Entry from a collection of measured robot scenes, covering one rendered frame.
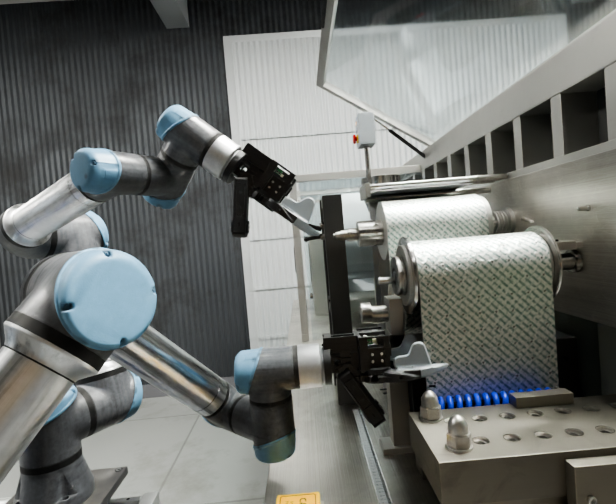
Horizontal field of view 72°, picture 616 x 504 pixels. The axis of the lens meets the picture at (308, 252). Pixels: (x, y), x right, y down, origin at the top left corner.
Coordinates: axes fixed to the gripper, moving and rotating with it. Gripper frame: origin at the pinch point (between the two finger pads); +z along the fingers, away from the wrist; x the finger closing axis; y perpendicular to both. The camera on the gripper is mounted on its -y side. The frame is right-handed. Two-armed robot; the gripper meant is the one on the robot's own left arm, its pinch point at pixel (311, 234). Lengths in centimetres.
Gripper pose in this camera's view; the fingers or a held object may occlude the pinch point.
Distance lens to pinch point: 81.5
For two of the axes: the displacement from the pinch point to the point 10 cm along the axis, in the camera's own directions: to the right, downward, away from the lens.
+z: 8.2, 5.8, 0.3
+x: -0.1, -0.3, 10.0
